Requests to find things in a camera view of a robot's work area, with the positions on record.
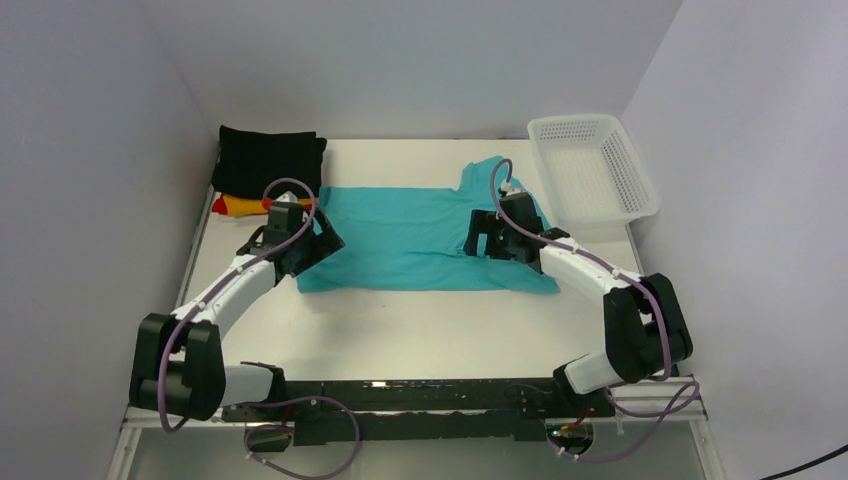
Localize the turquoise t-shirt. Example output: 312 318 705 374
296 157 560 295

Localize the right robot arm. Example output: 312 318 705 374
464 191 693 395

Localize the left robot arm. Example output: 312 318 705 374
128 200 345 421

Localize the folded yellow t-shirt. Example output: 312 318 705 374
220 193 321 219

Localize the folded red t-shirt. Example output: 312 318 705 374
211 196 229 216

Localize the folded black t-shirt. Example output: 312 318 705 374
211 125 327 200

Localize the white plastic basket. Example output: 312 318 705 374
527 114 660 227

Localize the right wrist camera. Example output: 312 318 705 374
498 182 526 197

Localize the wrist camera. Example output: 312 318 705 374
262 191 300 209
498 182 526 197

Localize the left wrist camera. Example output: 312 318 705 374
262 191 300 209

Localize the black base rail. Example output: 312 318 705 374
221 378 614 446

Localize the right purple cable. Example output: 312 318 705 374
488 157 702 464

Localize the purple cable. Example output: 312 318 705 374
488 157 702 464
156 177 362 480

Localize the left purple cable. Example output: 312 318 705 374
156 177 362 480

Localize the aluminium frame rail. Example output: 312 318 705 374
105 192 230 480

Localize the black cable bottom right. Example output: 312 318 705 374
760 443 848 480

